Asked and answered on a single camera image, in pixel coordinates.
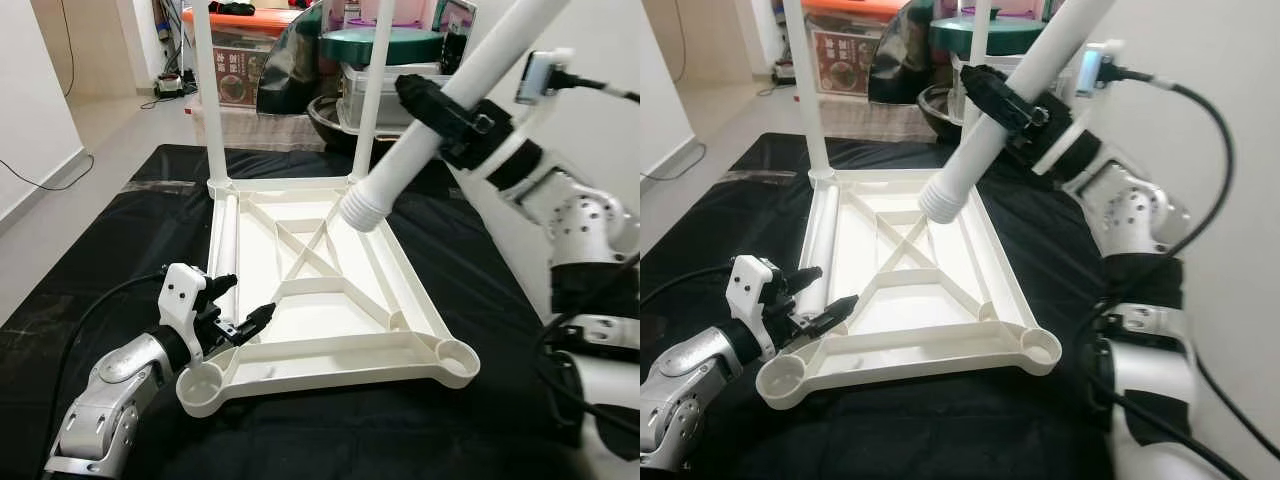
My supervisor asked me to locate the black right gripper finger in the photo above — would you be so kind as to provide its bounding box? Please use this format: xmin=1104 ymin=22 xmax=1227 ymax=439
xmin=396 ymin=74 xmax=489 ymax=136
xmin=961 ymin=66 xmax=1051 ymax=129

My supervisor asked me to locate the white plastic children table top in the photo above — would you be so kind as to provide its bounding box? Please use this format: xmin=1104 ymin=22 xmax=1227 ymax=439
xmin=177 ymin=177 xmax=481 ymax=419
xmin=755 ymin=168 xmax=1063 ymax=411

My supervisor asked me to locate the clear plastic storage container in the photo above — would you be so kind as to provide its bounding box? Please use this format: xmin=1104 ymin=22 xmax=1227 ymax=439
xmin=945 ymin=52 xmax=1011 ymax=121
xmin=335 ymin=62 xmax=446 ymax=131

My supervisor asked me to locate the green round pot lid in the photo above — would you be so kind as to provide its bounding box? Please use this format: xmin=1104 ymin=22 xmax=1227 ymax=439
xmin=320 ymin=28 xmax=446 ymax=66
xmin=928 ymin=15 xmax=1051 ymax=56

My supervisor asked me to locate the black round wok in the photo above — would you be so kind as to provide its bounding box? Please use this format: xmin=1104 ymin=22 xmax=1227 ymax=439
xmin=307 ymin=95 xmax=386 ymax=153
xmin=918 ymin=85 xmax=976 ymax=141

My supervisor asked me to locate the black plastic bag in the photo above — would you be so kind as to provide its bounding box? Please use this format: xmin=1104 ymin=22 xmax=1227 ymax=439
xmin=868 ymin=0 xmax=951 ymax=106
xmin=257 ymin=5 xmax=346 ymax=116

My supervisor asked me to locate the red printed carton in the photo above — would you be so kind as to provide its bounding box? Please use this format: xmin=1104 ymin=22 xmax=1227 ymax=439
xmin=215 ymin=45 xmax=266 ymax=106
xmin=812 ymin=30 xmax=871 ymax=96

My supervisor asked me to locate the clear bin with orange lid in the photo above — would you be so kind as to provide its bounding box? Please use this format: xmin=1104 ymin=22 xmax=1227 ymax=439
xmin=795 ymin=0 xmax=906 ymax=99
xmin=180 ymin=3 xmax=301 ymax=109

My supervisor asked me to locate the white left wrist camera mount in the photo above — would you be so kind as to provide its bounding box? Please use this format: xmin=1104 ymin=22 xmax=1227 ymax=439
xmin=728 ymin=255 xmax=776 ymax=346
xmin=158 ymin=263 xmax=209 ymax=356

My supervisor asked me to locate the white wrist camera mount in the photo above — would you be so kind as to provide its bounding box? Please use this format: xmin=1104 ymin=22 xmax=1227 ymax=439
xmin=158 ymin=263 xmax=209 ymax=356
xmin=1030 ymin=40 xmax=1126 ymax=176
xmin=728 ymin=255 xmax=776 ymax=346
xmin=478 ymin=48 xmax=579 ymax=181

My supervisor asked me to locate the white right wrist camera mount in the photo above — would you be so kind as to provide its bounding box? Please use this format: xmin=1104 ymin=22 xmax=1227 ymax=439
xmin=1030 ymin=40 xmax=1126 ymax=176
xmin=478 ymin=48 xmax=579 ymax=181

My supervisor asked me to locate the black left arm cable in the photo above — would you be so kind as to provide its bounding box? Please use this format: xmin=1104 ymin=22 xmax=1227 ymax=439
xmin=640 ymin=262 xmax=736 ymax=306
xmin=40 ymin=268 xmax=169 ymax=476

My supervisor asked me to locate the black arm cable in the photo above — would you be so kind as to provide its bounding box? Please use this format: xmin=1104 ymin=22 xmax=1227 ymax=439
xmin=40 ymin=268 xmax=169 ymax=476
xmin=1075 ymin=65 xmax=1251 ymax=480
xmin=640 ymin=262 xmax=736 ymax=306
xmin=535 ymin=72 xmax=641 ymax=441

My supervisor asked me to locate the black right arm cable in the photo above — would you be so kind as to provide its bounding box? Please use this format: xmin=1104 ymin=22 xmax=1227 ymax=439
xmin=535 ymin=72 xmax=641 ymax=441
xmin=1075 ymin=65 xmax=1251 ymax=480

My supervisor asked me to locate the black wall cable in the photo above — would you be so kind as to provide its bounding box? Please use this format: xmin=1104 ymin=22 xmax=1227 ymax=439
xmin=0 ymin=150 xmax=93 ymax=193
xmin=640 ymin=140 xmax=701 ymax=183

